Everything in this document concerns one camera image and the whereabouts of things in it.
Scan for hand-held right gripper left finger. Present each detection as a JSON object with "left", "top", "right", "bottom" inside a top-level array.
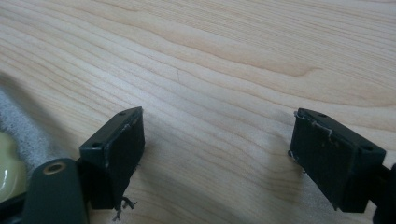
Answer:
[{"left": 78, "top": 105, "right": 146, "bottom": 222}]

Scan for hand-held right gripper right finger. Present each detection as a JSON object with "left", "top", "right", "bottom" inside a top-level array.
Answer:
[{"left": 288, "top": 107, "right": 388, "bottom": 214}]

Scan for pale yellow-green fruit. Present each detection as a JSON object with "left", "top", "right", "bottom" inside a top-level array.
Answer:
[{"left": 0, "top": 132, "right": 28, "bottom": 203}]

